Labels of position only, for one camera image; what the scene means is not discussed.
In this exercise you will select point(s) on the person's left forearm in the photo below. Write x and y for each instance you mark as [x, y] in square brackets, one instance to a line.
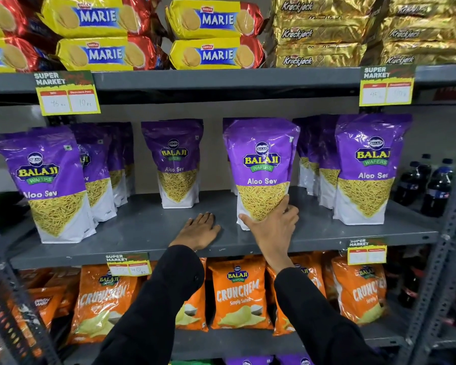
[159, 307]

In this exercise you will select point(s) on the person's right forearm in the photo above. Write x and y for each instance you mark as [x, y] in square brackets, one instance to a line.
[315, 319]

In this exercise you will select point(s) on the dark soda bottle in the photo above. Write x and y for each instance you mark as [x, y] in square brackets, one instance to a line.
[437, 193]
[407, 185]
[412, 279]
[425, 167]

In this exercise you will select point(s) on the row of purple packets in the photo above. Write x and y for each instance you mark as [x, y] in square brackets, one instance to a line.
[45, 167]

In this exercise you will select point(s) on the stack of gold cracker packets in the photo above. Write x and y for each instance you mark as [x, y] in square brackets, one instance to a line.
[319, 34]

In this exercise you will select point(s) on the person's left hand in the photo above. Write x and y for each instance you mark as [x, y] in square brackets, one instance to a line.
[195, 235]

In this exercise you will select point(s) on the yellow green price tag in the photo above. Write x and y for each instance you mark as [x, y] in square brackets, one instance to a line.
[366, 252]
[387, 87]
[129, 265]
[66, 96]

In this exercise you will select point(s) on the purple snack pouch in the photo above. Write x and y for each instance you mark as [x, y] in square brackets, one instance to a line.
[260, 163]

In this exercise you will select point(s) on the stack of yellow biscuit packets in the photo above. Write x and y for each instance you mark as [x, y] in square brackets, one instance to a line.
[98, 18]

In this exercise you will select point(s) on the row of orange chip packets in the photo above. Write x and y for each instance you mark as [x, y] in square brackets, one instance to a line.
[239, 292]

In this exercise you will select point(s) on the grey metal shelf rack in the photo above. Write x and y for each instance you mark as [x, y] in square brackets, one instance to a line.
[144, 226]

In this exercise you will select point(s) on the person's right hand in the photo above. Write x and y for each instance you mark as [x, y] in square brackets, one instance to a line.
[273, 235]

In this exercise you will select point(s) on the person's left thumb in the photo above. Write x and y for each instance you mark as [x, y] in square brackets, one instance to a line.
[216, 231]

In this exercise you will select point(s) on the purple snack bag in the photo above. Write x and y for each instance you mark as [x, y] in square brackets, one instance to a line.
[249, 361]
[294, 360]

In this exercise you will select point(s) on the person's right thumb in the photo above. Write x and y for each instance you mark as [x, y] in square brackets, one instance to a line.
[250, 224]

